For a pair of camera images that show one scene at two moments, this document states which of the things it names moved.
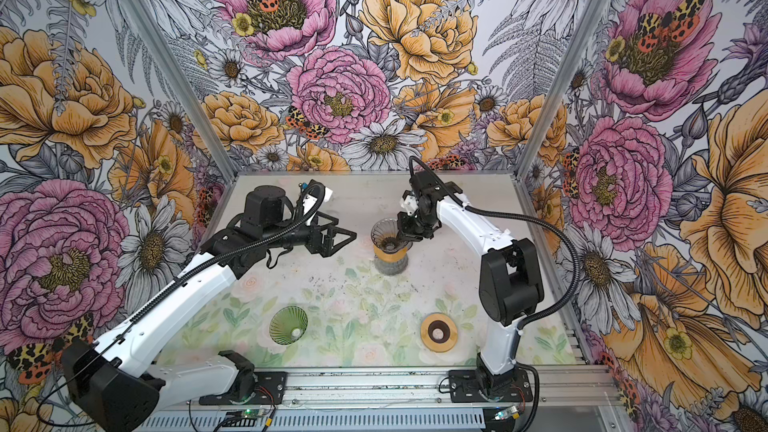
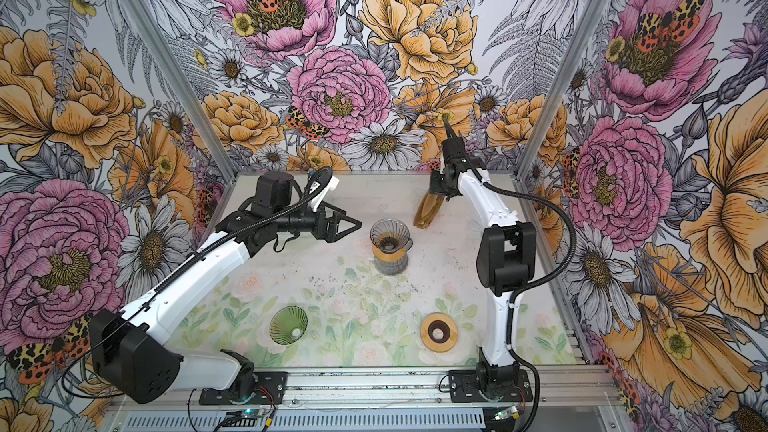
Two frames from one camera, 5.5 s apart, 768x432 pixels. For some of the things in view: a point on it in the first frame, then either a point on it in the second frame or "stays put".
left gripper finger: x=328 y=248 to x=330 y=234
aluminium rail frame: x=564 y=388 stays put
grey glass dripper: x=384 y=234 stays put
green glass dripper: x=288 y=325 stays put
